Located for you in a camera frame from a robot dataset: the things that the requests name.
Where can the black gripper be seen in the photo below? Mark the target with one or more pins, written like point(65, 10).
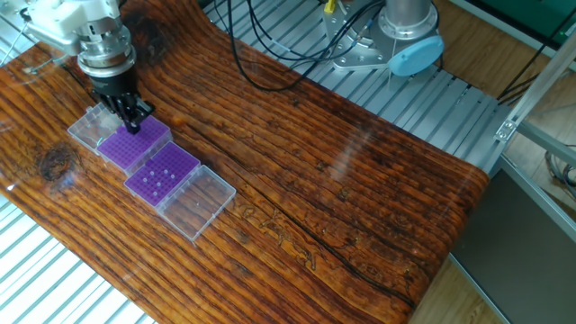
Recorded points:
point(114, 85)

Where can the purple tip holder clear lid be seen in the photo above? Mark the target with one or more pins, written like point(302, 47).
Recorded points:
point(180, 162)
point(126, 150)

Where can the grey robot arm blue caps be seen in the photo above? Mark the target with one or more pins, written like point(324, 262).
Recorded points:
point(407, 13)

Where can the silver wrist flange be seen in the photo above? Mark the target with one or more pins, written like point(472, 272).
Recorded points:
point(105, 54)

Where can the perforated metal plate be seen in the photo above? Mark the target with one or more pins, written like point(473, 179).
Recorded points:
point(9, 11)

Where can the glossy wood grain sheet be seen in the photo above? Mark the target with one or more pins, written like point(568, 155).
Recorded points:
point(315, 202)

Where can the yellow connector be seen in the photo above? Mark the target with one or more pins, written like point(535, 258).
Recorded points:
point(330, 5)

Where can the metal connector blue rings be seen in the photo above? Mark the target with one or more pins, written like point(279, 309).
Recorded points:
point(362, 30)

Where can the dark grey panel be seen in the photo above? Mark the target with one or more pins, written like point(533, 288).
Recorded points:
point(517, 270)

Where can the white wrist mounting bracket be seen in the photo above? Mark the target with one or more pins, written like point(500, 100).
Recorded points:
point(58, 18)

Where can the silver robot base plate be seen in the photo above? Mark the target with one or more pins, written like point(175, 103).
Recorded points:
point(355, 56)

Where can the aluminium frame post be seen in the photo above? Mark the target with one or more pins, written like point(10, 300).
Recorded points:
point(540, 85)

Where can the aluminium frame rail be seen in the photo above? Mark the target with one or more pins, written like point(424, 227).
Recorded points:
point(549, 144)

